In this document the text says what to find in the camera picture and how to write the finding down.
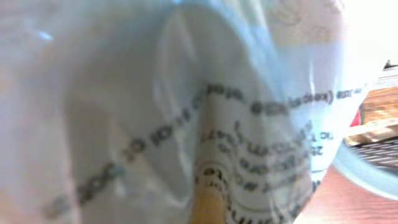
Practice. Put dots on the beige paper pouch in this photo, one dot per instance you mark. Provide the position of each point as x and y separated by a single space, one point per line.
175 111

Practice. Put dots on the grey plastic lattice basket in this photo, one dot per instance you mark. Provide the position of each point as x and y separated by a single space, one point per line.
371 165

